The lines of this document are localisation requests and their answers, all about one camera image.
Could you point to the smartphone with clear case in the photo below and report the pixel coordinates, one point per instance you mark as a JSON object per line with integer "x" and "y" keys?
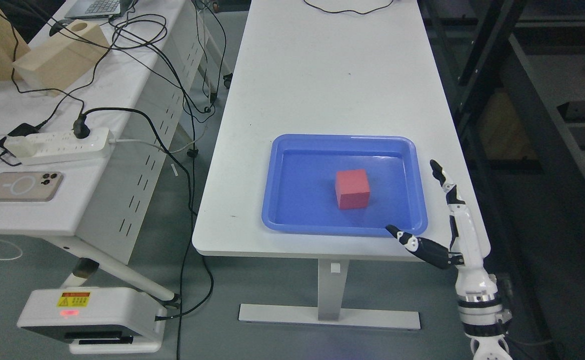
{"x": 29, "y": 186}

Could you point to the white desk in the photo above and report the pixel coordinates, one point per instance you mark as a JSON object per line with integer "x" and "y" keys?
{"x": 98, "y": 210}

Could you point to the blue plastic tray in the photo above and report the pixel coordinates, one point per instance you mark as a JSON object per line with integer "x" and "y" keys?
{"x": 299, "y": 194}

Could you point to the white table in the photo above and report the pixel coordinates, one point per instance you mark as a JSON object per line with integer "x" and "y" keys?
{"x": 335, "y": 67}

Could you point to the pink foam block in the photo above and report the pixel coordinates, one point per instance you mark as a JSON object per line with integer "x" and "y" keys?
{"x": 352, "y": 189}

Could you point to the white power strip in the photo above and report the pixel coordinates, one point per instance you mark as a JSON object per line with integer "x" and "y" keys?
{"x": 60, "y": 146}

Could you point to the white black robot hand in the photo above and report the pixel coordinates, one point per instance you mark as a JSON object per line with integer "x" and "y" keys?
{"x": 473, "y": 284}

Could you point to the beige cardboard box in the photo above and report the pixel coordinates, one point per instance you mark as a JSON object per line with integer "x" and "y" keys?
{"x": 63, "y": 58}

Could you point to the white black floor device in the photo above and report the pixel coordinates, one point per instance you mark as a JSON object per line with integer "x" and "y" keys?
{"x": 95, "y": 320}

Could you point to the right black metal shelf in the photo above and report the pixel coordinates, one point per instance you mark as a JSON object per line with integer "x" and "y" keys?
{"x": 514, "y": 76}

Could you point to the laptop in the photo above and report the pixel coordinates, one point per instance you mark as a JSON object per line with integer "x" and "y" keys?
{"x": 98, "y": 9}

